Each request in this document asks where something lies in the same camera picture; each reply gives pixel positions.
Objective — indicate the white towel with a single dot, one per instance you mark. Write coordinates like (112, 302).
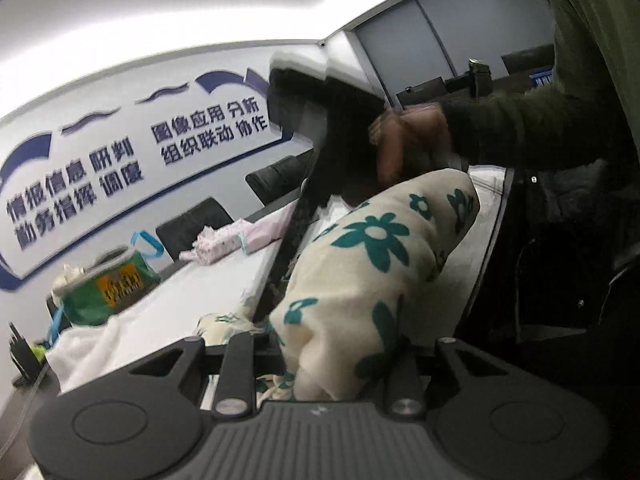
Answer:
(200, 285)

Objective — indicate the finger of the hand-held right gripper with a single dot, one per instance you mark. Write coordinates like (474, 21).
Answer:
(290, 255)

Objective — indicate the cream teal floral garment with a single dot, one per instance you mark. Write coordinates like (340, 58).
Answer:
(360, 280)

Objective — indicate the person's right hand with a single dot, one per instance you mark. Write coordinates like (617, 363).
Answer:
(415, 140)

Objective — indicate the black walkie-talkie charger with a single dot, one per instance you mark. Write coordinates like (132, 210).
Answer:
(25, 355)

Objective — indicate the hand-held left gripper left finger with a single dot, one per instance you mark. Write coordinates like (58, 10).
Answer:
(237, 375)

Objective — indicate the cream cloth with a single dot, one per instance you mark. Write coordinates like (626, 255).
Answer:
(67, 277)

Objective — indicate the blue wall lettering sign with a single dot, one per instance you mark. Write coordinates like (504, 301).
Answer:
(125, 175)

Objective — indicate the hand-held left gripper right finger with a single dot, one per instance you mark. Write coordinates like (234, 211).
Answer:
(402, 385)

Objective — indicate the yellow-green small object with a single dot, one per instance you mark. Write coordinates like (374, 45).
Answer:
(40, 352)

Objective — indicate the pink patterned garment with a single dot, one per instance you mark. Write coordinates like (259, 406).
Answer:
(220, 245)

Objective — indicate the black monitor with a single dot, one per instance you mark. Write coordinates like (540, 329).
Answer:
(527, 60)
(422, 92)

